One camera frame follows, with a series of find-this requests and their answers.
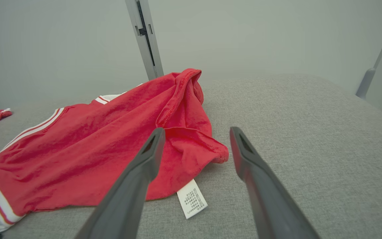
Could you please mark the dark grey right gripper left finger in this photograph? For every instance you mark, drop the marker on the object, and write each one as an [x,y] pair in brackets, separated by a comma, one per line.
[124,199]

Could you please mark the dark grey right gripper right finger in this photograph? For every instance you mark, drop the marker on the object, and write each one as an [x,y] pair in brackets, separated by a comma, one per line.
[270,202]

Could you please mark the red jersey with number print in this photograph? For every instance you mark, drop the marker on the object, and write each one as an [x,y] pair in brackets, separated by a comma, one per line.
[78,149]

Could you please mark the grey fabric sofa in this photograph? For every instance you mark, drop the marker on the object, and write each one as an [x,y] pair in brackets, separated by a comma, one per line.
[310,149]

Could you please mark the grey partition post with feet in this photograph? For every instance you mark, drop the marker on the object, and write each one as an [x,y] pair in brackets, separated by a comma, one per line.
[365,83]
[155,56]

